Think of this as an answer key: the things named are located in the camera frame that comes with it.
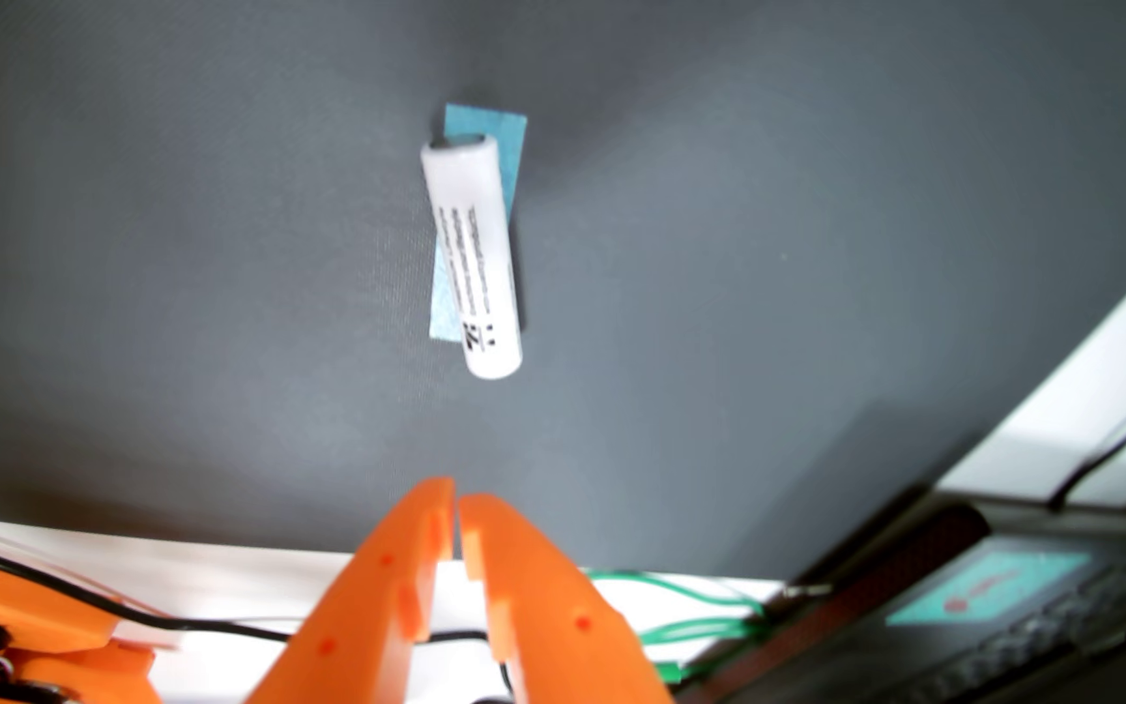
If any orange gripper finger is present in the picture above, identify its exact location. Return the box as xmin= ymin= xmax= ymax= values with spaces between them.
xmin=458 ymin=493 xmax=674 ymax=704
xmin=245 ymin=477 xmax=457 ymax=704

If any white cylindrical battery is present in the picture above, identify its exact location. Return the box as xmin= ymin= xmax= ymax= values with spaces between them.
xmin=420 ymin=134 xmax=525 ymax=381

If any dark grey table mat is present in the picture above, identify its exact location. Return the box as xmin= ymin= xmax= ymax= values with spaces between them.
xmin=0 ymin=0 xmax=1126 ymax=583

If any black Dell laptop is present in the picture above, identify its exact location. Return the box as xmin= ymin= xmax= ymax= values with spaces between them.
xmin=680 ymin=493 xmax=1126 ymax=704

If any blue tape piece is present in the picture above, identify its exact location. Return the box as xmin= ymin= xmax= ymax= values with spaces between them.
xmin=429 ymin=104 xmax=529 ymax=344

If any green cable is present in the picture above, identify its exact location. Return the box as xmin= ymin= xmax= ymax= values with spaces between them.
xmin=583 ymin=570 xmax=779 ymax=686

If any black cable with adapter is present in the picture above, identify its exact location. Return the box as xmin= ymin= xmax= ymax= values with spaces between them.
xmin=1047 ymin=372 xmax=1126 ymax=512

